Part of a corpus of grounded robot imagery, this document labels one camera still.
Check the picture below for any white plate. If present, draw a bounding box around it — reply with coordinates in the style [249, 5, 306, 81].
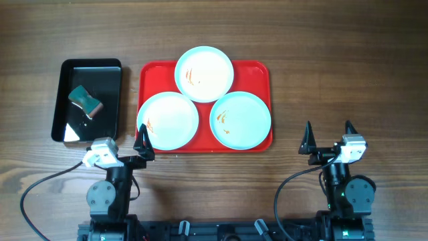
[136, 92, 199, 151]
[209, 91, 272, 151]
[174, 46, 235, 103]

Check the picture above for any green brown sponge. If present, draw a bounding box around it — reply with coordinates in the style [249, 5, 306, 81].
[68, 85, 104, 119]

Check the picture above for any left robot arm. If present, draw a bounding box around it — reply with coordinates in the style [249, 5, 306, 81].
[78, 124, 155, 241]

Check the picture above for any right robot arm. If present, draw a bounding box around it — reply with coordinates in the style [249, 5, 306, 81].
[298, 120, 377, 241]

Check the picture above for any red plastic tray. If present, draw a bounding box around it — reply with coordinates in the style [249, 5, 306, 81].
[137, 60, 272, 153]

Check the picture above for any black metal tray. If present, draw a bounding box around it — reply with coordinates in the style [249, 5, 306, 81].
[51, 58, 122, 143]

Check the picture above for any right black cable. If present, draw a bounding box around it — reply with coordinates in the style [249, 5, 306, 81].
[274, 154, 340, 241]

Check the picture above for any black cable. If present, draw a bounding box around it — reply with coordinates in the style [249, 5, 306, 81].
[19, 161, 84, 241]
[274, 154, 340, 241]

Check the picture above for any left black cable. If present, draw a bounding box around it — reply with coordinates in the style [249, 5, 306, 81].
[19, 161, 84, 241]

